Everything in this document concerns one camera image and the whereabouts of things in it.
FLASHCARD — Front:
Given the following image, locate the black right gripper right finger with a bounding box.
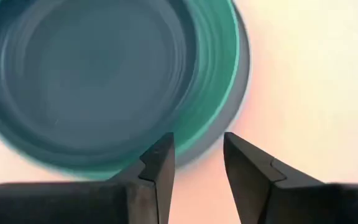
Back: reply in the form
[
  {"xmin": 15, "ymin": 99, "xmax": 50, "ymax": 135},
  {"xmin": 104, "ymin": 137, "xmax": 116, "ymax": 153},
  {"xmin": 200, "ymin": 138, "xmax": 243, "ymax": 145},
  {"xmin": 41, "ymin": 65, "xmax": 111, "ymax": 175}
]
[{"xmin": 223, "ymin": 132, "xmax": 332, "ymax": 224}]

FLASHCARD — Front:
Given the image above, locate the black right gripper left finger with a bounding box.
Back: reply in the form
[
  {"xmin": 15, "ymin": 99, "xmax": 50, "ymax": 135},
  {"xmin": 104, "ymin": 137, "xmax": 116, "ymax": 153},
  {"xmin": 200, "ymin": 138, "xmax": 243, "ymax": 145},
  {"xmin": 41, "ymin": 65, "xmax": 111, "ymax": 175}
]
[{"xmin": 109, "ymin": 132, "xmax": 176, "ymax": 224}]

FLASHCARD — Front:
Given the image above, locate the green plastic plate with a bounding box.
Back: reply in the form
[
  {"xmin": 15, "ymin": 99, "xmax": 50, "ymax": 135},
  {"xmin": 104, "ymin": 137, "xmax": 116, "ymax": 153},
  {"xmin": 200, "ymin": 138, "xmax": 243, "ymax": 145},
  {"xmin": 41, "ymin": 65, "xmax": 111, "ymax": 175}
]
[{"xmin": 0, "ymin": 0, "xmax": 241, "ymax": 181}]

